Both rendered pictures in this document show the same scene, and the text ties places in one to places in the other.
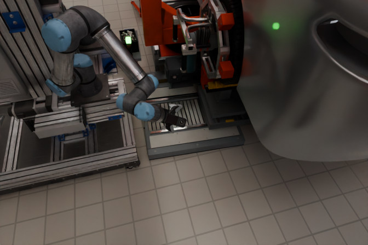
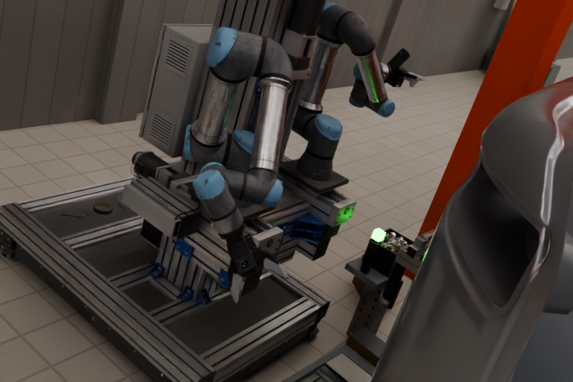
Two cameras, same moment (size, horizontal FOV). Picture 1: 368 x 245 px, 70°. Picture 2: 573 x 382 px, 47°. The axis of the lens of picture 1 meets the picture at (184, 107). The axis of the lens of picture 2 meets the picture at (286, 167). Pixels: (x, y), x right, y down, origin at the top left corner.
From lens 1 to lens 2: 104 cm
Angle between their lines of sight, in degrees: 46
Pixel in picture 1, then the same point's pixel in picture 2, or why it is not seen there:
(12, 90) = (164, 137)
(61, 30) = (225, 37)
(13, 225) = not seen: outside the picture
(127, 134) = (226, 351)
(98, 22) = (276, 67)
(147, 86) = (256, 182)
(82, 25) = (254, 54)
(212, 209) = not seen: outside the picture
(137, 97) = (228, 176)
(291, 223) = not seen: outside the picture
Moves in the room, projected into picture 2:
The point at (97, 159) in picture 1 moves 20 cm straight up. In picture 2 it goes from (150, 330) to (161, 286)
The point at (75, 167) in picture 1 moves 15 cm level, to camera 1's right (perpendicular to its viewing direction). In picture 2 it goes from (118, 309) to (134, 335)
